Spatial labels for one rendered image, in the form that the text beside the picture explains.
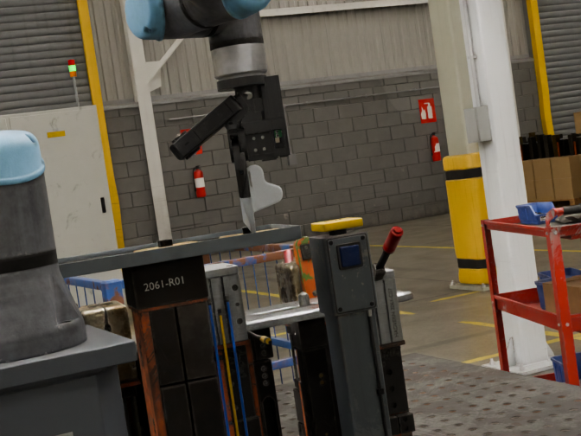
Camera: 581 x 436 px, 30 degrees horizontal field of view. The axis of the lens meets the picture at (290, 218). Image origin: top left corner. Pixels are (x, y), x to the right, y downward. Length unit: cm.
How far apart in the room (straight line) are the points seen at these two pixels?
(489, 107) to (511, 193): 46
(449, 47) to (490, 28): 321
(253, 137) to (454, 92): 748
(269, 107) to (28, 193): 48
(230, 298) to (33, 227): 59
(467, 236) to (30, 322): 794
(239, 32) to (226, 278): 39
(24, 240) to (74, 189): 872
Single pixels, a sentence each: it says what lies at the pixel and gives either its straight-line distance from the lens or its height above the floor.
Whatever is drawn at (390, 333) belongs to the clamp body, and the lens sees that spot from 175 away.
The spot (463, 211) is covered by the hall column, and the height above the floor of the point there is 64.
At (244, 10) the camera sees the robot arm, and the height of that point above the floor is 144.
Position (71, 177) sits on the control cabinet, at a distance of 983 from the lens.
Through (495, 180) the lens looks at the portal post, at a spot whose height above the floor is 100.
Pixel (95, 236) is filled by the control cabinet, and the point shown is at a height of 83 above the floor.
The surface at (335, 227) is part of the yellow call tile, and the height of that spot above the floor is 115.
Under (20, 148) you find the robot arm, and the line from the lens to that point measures 112.
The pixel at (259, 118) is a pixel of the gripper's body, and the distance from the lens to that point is 150.
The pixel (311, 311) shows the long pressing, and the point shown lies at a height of 100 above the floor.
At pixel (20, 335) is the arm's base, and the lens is 110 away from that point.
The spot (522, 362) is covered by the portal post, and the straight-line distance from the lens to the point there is 583.
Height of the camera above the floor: 125
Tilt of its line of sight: 3 degrees down
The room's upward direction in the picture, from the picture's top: 8 degrees counter-clockwise
